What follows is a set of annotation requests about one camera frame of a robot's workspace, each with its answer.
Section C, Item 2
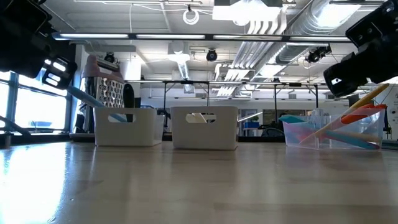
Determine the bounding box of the black slotted spoon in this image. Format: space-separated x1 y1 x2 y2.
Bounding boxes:
123 83 137 123

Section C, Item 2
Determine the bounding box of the white plastic handled bin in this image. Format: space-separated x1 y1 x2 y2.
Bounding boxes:
93 107 165 147
170 106 239 151

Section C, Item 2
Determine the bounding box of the black ceiling light rail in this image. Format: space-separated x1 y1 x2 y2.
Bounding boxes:
51 31 352 44

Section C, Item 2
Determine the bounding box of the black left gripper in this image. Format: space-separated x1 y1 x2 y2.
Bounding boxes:
0 0 78 91

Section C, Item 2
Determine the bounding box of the pink-trimmed metal box grater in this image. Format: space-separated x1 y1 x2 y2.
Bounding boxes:
70 55 126 143

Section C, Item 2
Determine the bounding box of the blue silicone spoon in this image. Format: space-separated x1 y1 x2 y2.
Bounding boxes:
66 85 128 123

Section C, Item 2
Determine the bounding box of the yellow silicone spatula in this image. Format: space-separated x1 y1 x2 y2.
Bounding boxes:
299 83 391 144

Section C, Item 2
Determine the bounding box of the silver ventilation duct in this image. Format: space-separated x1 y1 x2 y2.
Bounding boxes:
273 0 363 65

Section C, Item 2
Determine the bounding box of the teal silicone spatula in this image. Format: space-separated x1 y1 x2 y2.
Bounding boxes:
277 114 382 151

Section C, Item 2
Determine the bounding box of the large glass window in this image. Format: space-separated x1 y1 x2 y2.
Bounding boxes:
0 70 74 133

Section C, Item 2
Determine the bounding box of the black ceiling camera rig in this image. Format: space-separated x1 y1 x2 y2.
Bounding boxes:
304 44 333 65

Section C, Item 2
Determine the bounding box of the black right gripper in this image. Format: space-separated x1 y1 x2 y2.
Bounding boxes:
323 0 398 97

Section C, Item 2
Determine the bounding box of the clear plastic bin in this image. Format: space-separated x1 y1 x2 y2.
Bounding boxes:
281 108 387 151

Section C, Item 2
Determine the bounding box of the white cable coil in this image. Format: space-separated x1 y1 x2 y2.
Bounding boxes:
182 9 200 26

